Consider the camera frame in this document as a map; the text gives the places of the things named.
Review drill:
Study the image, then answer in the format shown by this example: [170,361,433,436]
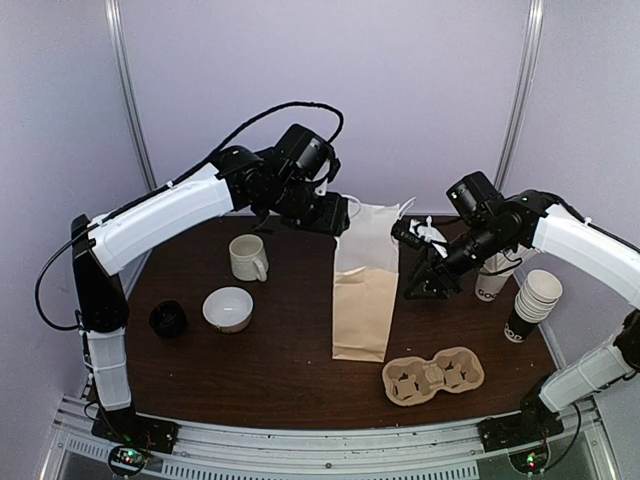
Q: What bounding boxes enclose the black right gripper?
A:
[404,217,513,300]

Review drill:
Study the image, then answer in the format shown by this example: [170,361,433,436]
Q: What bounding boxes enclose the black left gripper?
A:
[270,176,351,236]

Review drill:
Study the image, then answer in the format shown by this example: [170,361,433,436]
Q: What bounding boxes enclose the brown paper bag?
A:
[332,197,414,363]

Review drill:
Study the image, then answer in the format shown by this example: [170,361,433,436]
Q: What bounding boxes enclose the cardboard two-cup carrier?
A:
[381,347,485,407]

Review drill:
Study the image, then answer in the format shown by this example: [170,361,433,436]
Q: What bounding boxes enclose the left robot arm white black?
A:
[72,124,349,444]

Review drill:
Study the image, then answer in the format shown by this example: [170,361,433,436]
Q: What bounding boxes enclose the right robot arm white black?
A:
[391,171,639,442]

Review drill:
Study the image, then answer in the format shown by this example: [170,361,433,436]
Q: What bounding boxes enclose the white cup holding straws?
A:
[474,267,513,302]

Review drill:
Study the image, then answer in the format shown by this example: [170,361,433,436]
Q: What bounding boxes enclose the white ceramic mug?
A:
[229,234,269,282]

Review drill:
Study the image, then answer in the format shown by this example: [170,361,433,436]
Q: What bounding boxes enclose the stack of paper cups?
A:
[504,269,563,344]

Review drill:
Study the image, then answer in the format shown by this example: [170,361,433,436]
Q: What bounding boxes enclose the white ceramic bowl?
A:
[202,286,254,334]

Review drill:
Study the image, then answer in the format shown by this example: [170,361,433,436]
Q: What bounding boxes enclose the stack of black lids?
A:
[149,300,188,339]

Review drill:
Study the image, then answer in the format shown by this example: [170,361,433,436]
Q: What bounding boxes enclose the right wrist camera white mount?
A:
[391,216,449,258]

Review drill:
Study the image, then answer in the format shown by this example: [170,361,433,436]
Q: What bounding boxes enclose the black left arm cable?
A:
[33,99,346,331]

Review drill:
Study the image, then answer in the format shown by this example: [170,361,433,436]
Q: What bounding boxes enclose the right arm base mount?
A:
[477,413,564,453]

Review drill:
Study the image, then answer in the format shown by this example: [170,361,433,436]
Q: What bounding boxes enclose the aluminium front rail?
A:
[36,396,623,479]

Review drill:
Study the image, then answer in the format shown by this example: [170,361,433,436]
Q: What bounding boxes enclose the right aluminium frame post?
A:
[494,0,545,191]

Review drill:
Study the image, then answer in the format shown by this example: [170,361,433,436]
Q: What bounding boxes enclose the aluminium frame post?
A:
[104,0,158,191]
[494,0,545,191]

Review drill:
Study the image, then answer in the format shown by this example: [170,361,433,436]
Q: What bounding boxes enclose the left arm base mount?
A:
[91,415,179,454]

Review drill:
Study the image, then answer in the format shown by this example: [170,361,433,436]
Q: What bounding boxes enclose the left aluminium frame post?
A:
[104,0,158,191]

